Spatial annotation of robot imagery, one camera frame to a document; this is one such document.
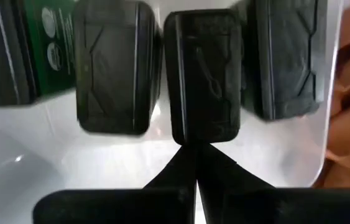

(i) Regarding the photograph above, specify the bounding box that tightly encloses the clear plastic container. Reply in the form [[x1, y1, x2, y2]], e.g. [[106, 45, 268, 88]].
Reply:
[[0, 0, 345, 224]]

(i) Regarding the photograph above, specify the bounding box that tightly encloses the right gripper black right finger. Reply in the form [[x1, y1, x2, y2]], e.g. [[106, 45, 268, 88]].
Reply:
[[196, 143, 350, 224]]

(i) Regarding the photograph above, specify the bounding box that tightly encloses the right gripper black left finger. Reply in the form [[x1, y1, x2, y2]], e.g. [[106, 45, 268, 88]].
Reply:
[[32, 144, 198, 224]]

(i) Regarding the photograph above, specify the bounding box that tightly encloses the black square spice bottle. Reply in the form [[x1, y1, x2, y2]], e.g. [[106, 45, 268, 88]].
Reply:
[[74, 0, 163, 136], [0, 0, 78, 106], [230, 0, 329, 121], [163, 9, 243, 146]]

